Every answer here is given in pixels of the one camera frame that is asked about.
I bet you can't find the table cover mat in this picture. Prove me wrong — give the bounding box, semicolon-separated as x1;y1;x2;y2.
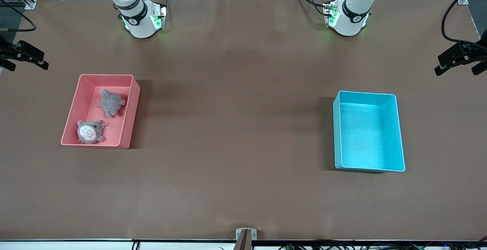
0;0;487;242

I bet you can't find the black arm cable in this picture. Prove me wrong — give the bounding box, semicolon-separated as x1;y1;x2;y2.
441;0;487;49
0;0;37;32

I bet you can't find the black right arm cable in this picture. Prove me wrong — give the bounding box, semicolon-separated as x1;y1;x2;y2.
0;0;37;32

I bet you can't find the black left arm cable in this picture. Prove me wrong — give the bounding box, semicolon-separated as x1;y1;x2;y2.
441;0;487;49

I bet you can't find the pink plastic box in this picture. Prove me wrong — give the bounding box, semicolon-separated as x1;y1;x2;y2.
60;74;141;150

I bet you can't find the blue plastic box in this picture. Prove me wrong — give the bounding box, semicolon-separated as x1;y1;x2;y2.
333;91;406;173

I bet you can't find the metal table edge bracket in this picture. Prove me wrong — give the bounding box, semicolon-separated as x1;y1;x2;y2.
236;228;258;250

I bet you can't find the plain grey plush toy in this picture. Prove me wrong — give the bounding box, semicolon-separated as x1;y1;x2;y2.
100;89;126;117

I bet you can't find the grey plush toy white belly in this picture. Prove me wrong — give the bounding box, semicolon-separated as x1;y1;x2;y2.
76;119;108;144

